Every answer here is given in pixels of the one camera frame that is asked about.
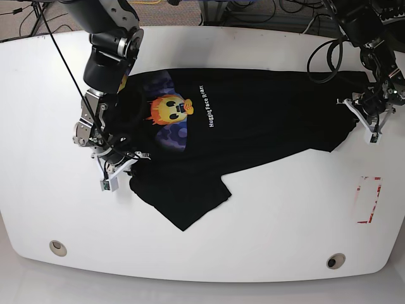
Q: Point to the black graphic t-shirt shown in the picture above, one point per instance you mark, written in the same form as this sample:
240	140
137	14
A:
199	124

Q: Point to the right table grommet hole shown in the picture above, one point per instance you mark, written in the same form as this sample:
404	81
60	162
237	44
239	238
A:
336	261

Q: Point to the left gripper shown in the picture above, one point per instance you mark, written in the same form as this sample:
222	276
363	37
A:
372	109

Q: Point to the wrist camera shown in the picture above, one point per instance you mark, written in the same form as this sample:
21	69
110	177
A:
372	137
109	184

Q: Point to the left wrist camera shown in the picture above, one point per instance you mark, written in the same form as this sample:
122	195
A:
372	137

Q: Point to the left table grommet hole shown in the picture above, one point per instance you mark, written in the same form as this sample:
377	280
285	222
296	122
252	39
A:
58	248

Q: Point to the black tripod stand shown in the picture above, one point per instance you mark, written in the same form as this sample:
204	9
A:
38	8

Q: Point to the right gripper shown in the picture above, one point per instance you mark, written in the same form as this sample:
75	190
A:
111	164

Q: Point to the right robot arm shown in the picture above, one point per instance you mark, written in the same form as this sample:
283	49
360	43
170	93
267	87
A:
104	63

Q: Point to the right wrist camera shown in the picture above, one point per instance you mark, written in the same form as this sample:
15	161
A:
109	184

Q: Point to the red tape rectangle marking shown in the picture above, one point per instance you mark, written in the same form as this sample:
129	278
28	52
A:
366	199

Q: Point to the table grommet hole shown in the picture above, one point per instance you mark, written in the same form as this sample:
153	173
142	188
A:
336	261
58	248

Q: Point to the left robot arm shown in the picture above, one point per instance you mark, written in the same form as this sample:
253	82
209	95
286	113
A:
364	29

